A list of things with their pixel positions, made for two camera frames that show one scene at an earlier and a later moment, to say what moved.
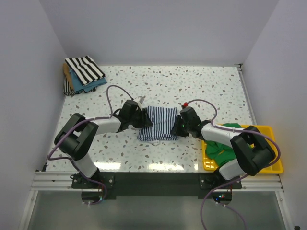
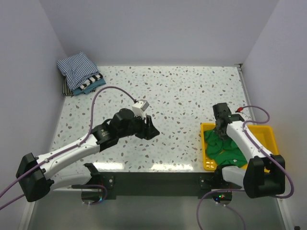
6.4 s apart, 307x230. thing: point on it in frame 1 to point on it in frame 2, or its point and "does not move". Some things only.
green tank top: (221, 153) does not move
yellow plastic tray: (275, 166) does not move
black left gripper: (145, 121) to (148, 131)
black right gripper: (176, 129) to (223, 136)
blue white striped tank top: (163, 120) to (77, 68)
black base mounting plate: (154, 184) does not move
